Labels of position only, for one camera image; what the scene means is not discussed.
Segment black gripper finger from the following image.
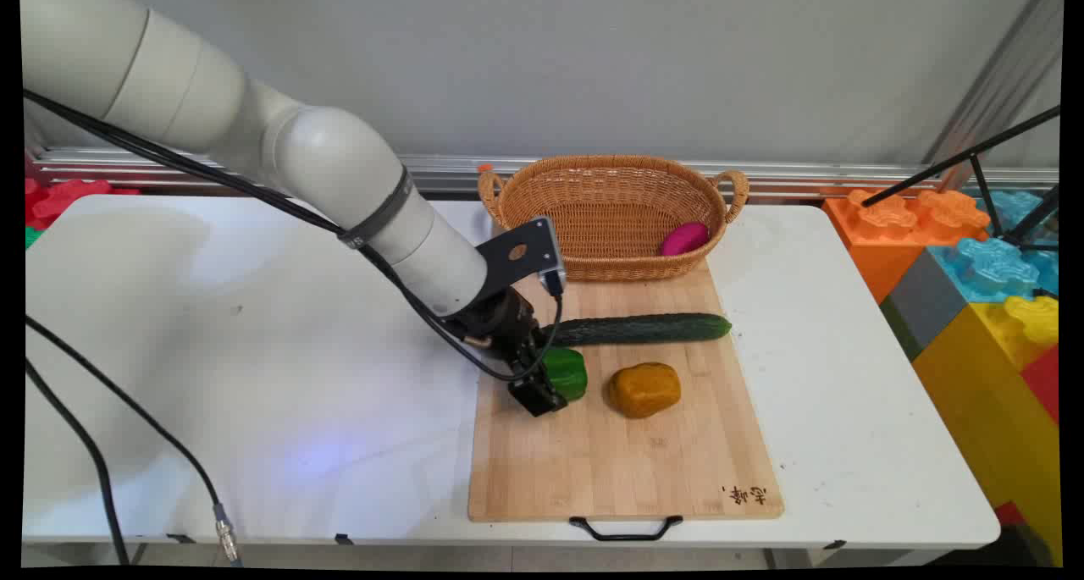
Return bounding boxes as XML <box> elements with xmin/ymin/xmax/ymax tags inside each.
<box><xmin>507</xmin><ymin>362</ymin><xmax>568</xmax><ymax>418</ymax></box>

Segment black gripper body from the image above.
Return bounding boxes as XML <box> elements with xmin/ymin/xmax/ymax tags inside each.
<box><xmin>446</xmin><ymin>285</ymin><xmax>543</xmax><ymax>372</ymax></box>

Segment green bell pepper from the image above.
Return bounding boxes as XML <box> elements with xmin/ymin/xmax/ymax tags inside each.
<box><xmin>540</xmin><ymin>347</ymin><xmax>589</xmax><ymax>403</ymax></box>

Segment wooden cutting board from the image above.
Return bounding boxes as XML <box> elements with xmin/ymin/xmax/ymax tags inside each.
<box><xmin>467</xmin><ymin>257</ymin><xmax>785</xmax><ymax>523</ymax></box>

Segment orange-brown potato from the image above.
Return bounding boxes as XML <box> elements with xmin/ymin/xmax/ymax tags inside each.
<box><xmin>607</xmin><ymin>362</ymin><xmax>682</xmax><ymax>419</ymax></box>

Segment dark green cucumber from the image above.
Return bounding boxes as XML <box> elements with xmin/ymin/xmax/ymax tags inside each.
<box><xmin>545</xmin><ymin>312</ymin><xmax>733</xmax><ymax>348</ymax></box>

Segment woven wicker basket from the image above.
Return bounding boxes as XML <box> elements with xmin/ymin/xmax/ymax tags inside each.
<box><xmin>477</xmin><ymin>155</ymin><xmax>750</xmax><ymax>283</ymax></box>

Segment magenta purple eggplant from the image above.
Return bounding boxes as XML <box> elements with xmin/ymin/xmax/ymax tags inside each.
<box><xmin>660</xmin><ymin>222</ymin><xmax>711</xmax><ymax>257</ymax></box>

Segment grey foam block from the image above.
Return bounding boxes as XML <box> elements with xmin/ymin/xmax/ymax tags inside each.
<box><xmin>879</xmin><ymin>248</ymin><xmax>968</xmax><ymax>362</ymax></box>

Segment orange foam block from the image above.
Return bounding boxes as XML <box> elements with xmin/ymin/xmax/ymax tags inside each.
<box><xmin>823</xmin><ymin>188</ymin><xmax>992</xmax><ymax>305</ymax></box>

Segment red foam block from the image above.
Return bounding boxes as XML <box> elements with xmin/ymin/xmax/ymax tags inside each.
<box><xmin>24</xmin><ymin>177</ymin><xmax>141</xmax><ymax>232</ymax></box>

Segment colourful giant building blocks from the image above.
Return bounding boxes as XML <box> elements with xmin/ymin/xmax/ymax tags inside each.
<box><xmin>911</xmin><ymin>296</ymin><xmax>1063</xmax><ymax>564</ymax></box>

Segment blue foam block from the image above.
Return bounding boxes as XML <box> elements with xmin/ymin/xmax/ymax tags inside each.
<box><xmin>927</xmin><ymin>191</ymin><xmax>1060</xmax><ymax>303</ymax></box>

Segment black tripod stand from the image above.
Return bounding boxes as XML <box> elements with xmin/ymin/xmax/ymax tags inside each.
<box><xmin>860</xmin><ymin>106</ymin><xmax>1061</xmax><ymax>252</ymax></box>

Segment red foam panel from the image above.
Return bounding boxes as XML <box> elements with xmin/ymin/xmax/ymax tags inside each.
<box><xmin>1020</xmin><ymin>345</ymin><xmax>1061</xmax><ymax>425</ymax></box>

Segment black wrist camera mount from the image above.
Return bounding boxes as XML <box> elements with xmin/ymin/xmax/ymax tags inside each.
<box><xmin>474</xmin><ymin>216</ymin><xmax>567</xmax><ymax>303</ymax></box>

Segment black cutting board handle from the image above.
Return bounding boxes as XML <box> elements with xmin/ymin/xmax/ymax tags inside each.
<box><xmin>569</xmin><ymin>515</ymin><xmax>684</xmax><ymax>543</ymax></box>

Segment aluminium frame rail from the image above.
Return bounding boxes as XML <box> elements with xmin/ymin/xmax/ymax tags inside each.
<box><xmin>25</xmin><ymin>146</ymin><xmax>1059</xmax><ymax>202</ymax></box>

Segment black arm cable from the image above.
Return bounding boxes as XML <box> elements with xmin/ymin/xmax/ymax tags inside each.
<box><xmin>22</xmin><ymin>89</ymin><xmax>564</xmax><ymax>384</ymax></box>

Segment black cable with metal plug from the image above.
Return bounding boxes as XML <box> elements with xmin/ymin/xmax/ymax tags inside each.
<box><xmin>24</xmin><ymin>316</ymin><xmax>242</xmax><ymax>566</ymax></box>

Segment thin black cable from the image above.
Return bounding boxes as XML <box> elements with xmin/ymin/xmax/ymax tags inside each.
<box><xmin>24</xmin><ymin>358</ymin><xmax>131</xmax><ymax>566</ymax></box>

